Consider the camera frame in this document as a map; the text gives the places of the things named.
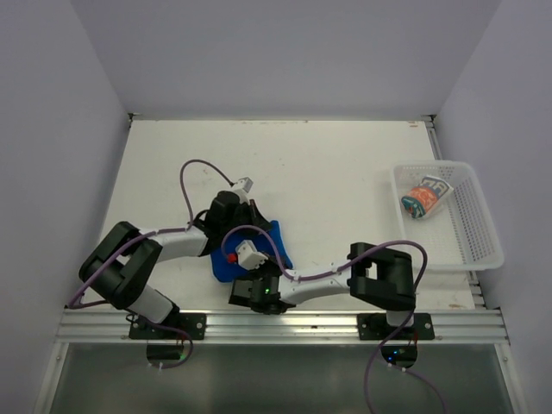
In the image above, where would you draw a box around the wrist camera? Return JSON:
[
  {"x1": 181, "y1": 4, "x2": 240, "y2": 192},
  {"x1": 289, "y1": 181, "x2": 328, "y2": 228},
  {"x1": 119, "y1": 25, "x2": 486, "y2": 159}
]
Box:
[
  {"x1": 232, "y1": 177, "x2": 254, "y2": 194},
  {"x1": 227, "y1": 240, "x2": 268, "y2": 271}
]

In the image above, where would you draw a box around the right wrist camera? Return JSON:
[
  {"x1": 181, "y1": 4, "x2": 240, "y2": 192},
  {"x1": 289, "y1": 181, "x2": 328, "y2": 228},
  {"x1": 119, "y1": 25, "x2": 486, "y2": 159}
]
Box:
[{"x1": 227, "y1": 240, "x2": 268, "y2": 271}]

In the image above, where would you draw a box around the rabbit print towel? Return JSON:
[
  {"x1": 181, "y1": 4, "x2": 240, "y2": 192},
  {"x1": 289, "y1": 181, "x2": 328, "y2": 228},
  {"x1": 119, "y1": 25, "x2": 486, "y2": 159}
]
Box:
[{"x1": 400, "y1": 175, "x2": 454, "y2": 220}]

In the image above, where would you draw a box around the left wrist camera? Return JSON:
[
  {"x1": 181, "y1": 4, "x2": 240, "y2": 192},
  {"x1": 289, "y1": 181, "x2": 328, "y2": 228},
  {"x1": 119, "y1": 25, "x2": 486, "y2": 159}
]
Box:
[{"x1": 232, "y1": 177, "x2": 254, "y2": 194}]

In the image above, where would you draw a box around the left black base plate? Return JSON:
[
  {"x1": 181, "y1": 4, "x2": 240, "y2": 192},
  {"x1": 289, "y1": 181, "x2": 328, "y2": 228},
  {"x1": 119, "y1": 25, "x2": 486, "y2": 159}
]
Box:
[{"x1": 125, "y1": 312, "x2": 207, "y2": 341}]

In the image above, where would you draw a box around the white plastic basket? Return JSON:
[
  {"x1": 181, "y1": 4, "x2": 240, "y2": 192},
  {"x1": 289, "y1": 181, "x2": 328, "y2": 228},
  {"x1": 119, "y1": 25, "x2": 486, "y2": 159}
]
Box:
[{"x1": 390, "y1": 160, "x2": 505, "y2": 272}]

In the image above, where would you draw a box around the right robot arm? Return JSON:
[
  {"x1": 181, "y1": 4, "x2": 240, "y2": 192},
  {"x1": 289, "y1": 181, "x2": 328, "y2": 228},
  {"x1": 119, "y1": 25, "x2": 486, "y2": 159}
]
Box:
[{"x1": 229, "y1": 241, "x2": 417, "y2": 339}]

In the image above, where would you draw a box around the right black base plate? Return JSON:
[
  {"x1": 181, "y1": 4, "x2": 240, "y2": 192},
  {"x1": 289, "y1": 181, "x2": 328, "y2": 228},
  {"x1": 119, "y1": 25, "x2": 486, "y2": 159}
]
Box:
[{"x1": 356, "y1": 312, "x2": 436, "y2": 341}]

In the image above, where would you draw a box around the aluminium mounting rail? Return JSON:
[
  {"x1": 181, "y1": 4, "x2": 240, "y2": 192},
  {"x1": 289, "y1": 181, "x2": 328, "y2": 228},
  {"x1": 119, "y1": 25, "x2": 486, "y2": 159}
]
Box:
[{"x1": 55, "y1": 309, "x2": 509, "y2": 345}]

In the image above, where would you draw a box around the blue towel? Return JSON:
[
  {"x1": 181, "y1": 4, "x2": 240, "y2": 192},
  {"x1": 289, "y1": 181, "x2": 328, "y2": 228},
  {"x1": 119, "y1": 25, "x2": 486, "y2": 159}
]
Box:
[{"x1": 210, "y1": 218, "x2": 294, "y2": 284}]

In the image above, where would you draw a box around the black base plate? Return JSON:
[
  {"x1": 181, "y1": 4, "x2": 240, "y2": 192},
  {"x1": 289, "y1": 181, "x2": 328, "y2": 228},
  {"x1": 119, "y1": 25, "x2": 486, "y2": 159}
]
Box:
[
  {"x1": 356, "y1": 312, "x2": 436, "y2": 341},
  {"x1": 125, "y1": 312, "x2": 207, "y2": 341}
]

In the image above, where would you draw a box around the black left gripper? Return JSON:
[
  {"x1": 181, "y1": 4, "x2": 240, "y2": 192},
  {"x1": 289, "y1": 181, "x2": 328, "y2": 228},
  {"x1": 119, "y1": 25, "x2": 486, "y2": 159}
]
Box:
[{"x1": 221, "y1": 198, "x2": 272, "y2": 236}]

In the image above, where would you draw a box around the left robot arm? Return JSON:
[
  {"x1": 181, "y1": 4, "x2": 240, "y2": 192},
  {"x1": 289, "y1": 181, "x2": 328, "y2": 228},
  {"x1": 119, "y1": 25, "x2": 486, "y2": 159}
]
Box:
[{"x1": 78, "y1": 191, "x2": 273, "y2": 339}]

